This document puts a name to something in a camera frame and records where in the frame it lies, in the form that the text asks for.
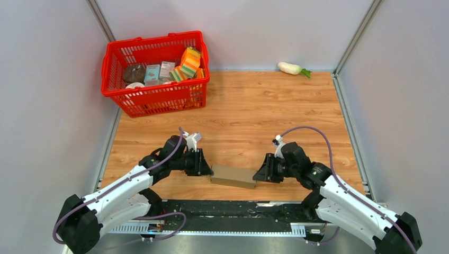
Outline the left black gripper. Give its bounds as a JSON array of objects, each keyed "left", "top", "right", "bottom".
[{"left": 171, "top": 148, "right": 214, "bottom": 176}]

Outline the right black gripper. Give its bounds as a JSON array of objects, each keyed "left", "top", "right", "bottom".
[{"left": 252, "top": 154, "right": 298, "bottom": 184}]

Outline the brown cardboard box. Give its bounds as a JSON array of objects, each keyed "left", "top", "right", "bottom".
[{"left": 210, "top": 165, "right": 257, "bottom": 189}]

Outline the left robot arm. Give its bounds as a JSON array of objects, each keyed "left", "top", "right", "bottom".
[{"left": 52, "top": 132, "right": 213, "bottom": 253}]

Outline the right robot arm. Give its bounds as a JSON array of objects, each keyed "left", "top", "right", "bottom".
[{"left": 253, "top": 142, "right": 423, "bottom": 253}]

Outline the teal small box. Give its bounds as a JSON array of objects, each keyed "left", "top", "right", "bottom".
[{"left": 144, "top": 64, "right": 160, "bottom": 86}]

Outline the orange green striped box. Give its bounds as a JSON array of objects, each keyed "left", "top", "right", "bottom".
[{"left": 180, "top": 47, "right": 201, "bottom": 78}]

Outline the grey pink small box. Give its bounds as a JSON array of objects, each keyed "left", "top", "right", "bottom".
[{"left": 159, "top": 61, "right": 176, "bottom": 82}]

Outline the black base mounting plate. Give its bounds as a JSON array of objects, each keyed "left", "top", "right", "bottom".
[{"left": 149, "top": 199, "right": 324, "bottom": 233}]

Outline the red plastic shopping basket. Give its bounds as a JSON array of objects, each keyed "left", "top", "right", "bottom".
[{"left": 101, "top": 30, "right": 210, "bottom": 117}]

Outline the white toy radish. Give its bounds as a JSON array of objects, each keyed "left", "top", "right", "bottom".
[{"left": 277, "top": 62, "right": 311, "bottom": 78}]

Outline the white round tape roll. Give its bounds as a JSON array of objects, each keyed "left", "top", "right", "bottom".
[{"left": 125, "top": 82, "right": 145, "bottom": 89}]

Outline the brown round toy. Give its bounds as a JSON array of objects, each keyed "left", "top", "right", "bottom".
[{"left": 122, "top": 64, "right": 146, "bottom": 84}]

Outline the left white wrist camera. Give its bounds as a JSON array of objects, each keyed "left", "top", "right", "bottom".
[{"left": 183, "top": 132, "right": 202, "bottom": 152}]

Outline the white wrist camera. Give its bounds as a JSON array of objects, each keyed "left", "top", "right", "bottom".
[
  {"left": 272, "top": 134, "right": 285, "bottom": 159},
  {"left": 183, "top": 132, "right": 202, "bottom": 152}
]

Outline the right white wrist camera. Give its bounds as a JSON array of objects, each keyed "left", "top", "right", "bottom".
[{"left": 272, "top": 134, "right": 285, "bottom": 159}]

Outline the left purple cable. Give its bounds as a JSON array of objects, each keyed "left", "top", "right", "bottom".
[{"left": 52, "top": 126, "right": 188, "bottom": 250}]

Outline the purple cable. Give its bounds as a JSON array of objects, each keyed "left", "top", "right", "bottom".
[
  {"left": 52, "top": 126, "right": 188, "bottom": 250},
  {"left": 277, "top": 126, "right": 418, "bottom": 254}
]

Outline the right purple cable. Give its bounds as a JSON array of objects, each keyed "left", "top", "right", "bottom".
[{"left": 277, "top": 126, "right": 418, "bottom": 254}]

